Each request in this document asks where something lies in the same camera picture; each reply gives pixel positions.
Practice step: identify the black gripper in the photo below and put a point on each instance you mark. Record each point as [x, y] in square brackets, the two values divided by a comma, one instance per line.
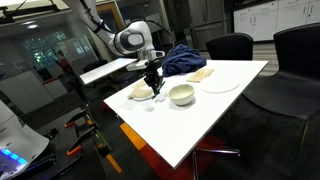
[153, 78]

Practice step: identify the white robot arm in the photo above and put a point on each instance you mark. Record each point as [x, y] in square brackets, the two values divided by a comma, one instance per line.
[134, 38]

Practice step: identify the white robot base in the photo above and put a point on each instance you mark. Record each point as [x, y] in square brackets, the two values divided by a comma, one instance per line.
[20, 145]

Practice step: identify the white ceramic bowl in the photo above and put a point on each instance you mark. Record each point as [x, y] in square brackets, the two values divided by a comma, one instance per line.
[181, 94]

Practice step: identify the white plate near bowl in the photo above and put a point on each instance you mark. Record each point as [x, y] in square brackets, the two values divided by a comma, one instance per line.
[211, 85]

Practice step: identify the white plate under napkin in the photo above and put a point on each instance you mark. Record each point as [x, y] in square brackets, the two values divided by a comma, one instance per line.
[141, 94]

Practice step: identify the large brown napkin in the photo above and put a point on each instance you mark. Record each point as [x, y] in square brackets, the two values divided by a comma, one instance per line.
[140, 84]

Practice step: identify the brown napkin on plate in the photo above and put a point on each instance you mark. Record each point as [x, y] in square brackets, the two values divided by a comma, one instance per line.
[145, 87]

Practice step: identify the blue crumpled cloth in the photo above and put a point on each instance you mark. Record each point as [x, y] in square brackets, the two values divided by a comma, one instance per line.
[182, 59]

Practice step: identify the brown napkin by cloth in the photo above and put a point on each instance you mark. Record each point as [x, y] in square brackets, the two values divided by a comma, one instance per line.
[200, 74]

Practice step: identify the white side table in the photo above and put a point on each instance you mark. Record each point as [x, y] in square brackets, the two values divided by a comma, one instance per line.
[99, 69]

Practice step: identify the black orange clamp upper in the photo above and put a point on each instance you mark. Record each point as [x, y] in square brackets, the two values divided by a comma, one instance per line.
[82, 114]

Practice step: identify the black orange clamp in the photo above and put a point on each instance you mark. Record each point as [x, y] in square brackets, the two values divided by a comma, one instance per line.
[93, 132]
[82, 114]

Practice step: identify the black orange clamp lower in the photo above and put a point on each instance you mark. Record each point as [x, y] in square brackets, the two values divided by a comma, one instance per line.
[93, 132]

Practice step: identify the stainless steel refrigerator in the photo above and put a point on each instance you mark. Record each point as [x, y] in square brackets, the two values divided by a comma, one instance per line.
[208, 21]

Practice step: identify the black chair far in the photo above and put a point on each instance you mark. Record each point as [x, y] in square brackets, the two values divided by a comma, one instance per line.
[233, 46]

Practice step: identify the black chair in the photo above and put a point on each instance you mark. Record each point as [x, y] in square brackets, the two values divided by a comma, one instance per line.
[233, 46]
[294, 90]

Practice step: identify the white kitchen cabinets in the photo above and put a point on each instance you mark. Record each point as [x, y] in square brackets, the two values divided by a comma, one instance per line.
[263, 18]

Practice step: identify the black chair near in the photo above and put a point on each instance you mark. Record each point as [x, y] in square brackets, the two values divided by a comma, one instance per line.
[294, 90]

